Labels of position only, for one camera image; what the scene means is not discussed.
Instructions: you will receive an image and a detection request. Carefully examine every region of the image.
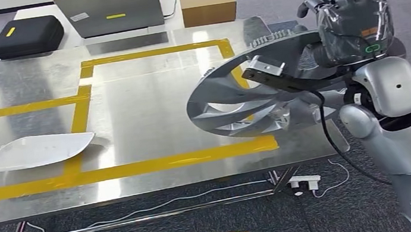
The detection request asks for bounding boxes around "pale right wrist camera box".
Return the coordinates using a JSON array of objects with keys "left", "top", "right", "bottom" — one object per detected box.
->
[{"left": 245, "top": 51, "right": 288, "bottom": 81}]

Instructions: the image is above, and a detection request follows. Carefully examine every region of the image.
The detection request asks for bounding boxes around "white power strip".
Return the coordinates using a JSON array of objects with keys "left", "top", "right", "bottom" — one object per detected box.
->
[{"left": 287, "top": 172, "right": 324, "bottom": 194}]

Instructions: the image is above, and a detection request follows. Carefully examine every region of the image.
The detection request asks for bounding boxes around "black zip case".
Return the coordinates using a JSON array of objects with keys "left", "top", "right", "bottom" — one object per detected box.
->
[{"left": 0, "top": 12, "right": 68, "bottom": 61}]

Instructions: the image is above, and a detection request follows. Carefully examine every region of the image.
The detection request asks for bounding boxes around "large yellow tape square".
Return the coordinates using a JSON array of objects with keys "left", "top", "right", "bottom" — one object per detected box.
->
[{"left": 49, "top": 33, "right": 281, "bottom": 188}]

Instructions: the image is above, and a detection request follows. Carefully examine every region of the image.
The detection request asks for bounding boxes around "brown cardboard box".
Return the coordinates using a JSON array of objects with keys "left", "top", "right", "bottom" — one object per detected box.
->
[{"left": 179, "top": 0, "right": 240, "bottom": 30}]

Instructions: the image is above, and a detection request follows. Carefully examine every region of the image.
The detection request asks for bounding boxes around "white plastic shell part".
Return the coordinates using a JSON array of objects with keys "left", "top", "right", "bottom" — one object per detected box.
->
[{"left": 0, "top": 127, "right": 99, "bottom": 173}]

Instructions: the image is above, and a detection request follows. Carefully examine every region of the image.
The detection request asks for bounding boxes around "stainless steel workbench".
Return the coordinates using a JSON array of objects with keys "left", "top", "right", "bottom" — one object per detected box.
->
[{"left": 0, "top": 6, "right": 359, "bottom": 232}]

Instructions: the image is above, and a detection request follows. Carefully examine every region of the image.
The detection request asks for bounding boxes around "white floor cable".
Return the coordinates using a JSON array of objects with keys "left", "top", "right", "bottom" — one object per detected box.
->
[{"left": 23, "top": 178, "right": 276, "bottom": 232}]

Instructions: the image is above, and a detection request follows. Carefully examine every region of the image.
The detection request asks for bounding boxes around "grey plastic wheel hubcap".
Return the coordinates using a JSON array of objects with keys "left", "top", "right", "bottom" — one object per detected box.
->
[{"left": 177, "top": 13, "right": 411, "bottom": 147}]

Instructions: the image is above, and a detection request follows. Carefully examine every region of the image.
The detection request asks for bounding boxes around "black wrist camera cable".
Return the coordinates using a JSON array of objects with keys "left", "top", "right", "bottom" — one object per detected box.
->
[{"left": 310, "top": 81, "right": 394, "bottom": 196}]

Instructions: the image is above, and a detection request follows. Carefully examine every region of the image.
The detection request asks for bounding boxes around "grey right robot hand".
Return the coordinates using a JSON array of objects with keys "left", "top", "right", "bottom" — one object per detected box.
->
[{"left": 295, "top": 0, "right": 399, "bottom": 72}]

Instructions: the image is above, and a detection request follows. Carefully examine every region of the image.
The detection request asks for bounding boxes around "grey laptop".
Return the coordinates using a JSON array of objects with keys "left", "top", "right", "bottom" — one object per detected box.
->
[{"left": 53, "top": 0, "right": 167, "bottom": 43}]

